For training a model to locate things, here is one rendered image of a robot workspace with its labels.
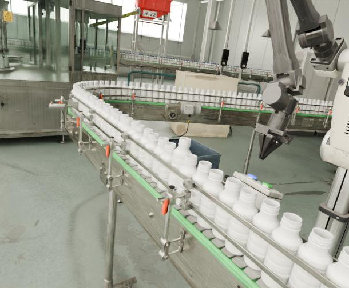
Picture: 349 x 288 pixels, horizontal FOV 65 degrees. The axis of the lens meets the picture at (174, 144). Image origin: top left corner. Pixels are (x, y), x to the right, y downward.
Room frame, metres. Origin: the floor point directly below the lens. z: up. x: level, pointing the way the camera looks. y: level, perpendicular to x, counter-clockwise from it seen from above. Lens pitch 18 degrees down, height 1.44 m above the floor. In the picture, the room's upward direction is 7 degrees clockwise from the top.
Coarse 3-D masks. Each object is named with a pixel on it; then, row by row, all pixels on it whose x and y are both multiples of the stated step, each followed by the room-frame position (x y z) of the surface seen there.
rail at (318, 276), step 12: (120, 132) 1.13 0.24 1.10; (132, 156) 1.02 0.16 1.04; (156, 156) 0.87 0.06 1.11; (144, 168) 0.93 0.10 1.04; (168, 168) 0.81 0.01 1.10; (204, 192) 0.66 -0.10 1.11; (216, 204) 0.62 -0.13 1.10; (204, 216) 0.64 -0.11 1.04; (240, 216) 0.55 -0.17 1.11; (216, 228) 0.60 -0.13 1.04; (252, 228) 0.52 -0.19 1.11; (228, 240) 0.57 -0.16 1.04; (264, 240) 0.49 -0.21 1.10; (288, 252) 0.45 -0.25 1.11; (300, 264) 0.42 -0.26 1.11; (276, 276) 0.45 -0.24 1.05
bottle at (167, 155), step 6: (168, 144) 0.88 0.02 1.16; (174, 144) 0.88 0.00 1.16; (168, 150) 0.85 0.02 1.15; (162, 156) 0.85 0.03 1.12; (168, 156) 0.85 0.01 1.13; (168, 162) 0.84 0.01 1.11; (162, 168) 0.85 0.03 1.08; (162, 174) 0.84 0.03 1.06; (168, 174) 0.84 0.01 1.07; (162, 186) 0.84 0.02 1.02
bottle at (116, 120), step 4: (116, 112) 1.26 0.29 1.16; (120, 112) 1.26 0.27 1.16; (116, 116) 1.23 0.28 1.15; (112, 120) 1.24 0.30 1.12; (116, 120) 1.23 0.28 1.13; (116, 124) 1.22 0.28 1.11; (112, 128) 1.22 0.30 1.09; (112, 132) 1.22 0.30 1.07; (116, 132) 1.22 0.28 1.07; (116, 136) 1.22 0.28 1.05
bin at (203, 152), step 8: (176, 144) 1.66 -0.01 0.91; (192, 144) 1.68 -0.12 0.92; (200, 144) 1.62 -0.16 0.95; (192, 152) 1.67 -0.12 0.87; (200, 152) 1.61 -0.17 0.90; (208, 152) 1.55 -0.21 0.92; (216, 152) 1.50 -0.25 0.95; (200, 160) 1.38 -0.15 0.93; (208, 160) 1.42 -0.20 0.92; (216, 160) 1.45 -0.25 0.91; (216, 168) 1.46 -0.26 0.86
